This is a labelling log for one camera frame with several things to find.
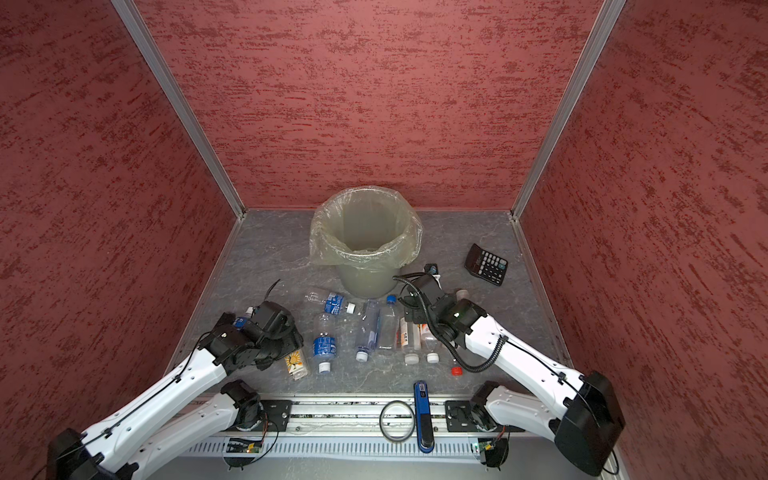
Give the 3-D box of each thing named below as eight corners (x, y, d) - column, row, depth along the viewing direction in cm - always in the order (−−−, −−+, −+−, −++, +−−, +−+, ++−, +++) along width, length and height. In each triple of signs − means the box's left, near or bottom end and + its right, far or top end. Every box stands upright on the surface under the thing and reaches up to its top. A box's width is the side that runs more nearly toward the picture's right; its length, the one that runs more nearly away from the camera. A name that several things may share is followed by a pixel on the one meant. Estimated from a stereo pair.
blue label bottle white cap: (315, 374, 82) (311, 369, 78) (317, 321, 92) (314, 314, 88) (336, 372, 82) (333, 366, 78) (336, 319, 92) (334, 312, 88)
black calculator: (459, 269, 106) (461, 264, 104) (471, 248, 113) (473, 243, 110) (497, 287, 101) (500, 283, 99) (508, 265, 108) (510, 260, 105)
